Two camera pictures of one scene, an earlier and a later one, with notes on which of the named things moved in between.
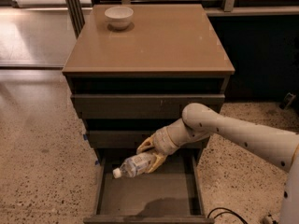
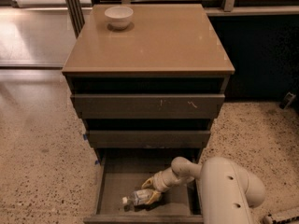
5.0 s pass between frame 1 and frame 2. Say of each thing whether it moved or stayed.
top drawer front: stayed
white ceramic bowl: stayed
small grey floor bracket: stayed
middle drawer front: stayed
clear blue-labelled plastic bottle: moved
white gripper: moved
